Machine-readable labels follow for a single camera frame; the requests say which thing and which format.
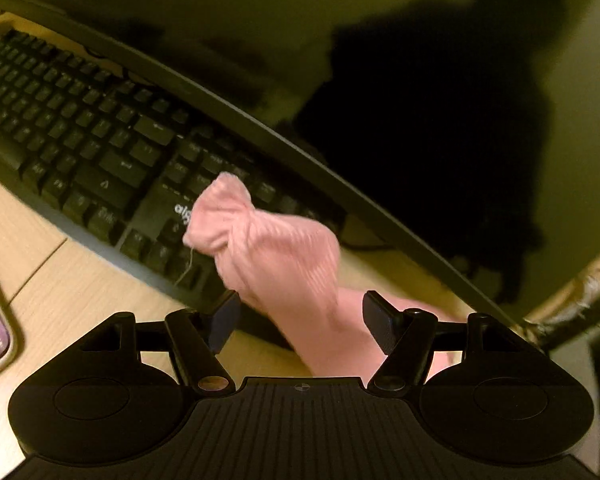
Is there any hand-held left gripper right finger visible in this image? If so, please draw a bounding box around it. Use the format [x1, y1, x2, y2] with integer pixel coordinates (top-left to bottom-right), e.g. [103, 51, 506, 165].
[362, 290, 523, 396]

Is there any black computer monitor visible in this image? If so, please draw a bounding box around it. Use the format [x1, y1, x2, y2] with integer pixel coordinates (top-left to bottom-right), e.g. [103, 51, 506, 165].
[0, 0, 600, 328]

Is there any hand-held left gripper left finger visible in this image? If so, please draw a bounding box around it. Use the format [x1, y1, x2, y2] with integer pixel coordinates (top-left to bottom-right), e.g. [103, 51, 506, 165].
[77, 290, 242, 396]

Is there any pink ribbed garment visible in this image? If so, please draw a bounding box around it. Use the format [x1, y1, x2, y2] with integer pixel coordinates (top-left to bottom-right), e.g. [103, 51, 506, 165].
[182, 171, 461, 378]

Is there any black keyboard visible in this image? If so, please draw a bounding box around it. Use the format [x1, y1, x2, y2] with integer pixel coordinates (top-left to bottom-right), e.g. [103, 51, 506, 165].
[0, 30, 350, 352]

